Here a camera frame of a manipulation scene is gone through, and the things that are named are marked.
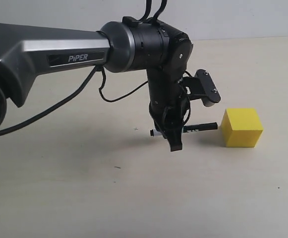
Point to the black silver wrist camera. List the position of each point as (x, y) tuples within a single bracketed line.
[(202, 87)]

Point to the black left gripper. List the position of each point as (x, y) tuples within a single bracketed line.
[(171, 121)]

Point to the yellow cube block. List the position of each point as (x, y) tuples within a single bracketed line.
[(241, 127)]

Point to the black white marker pen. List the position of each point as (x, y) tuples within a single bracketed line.
[(191, 128)]

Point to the black silver Piper robot arm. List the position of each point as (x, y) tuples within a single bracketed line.
[(27, 52)]

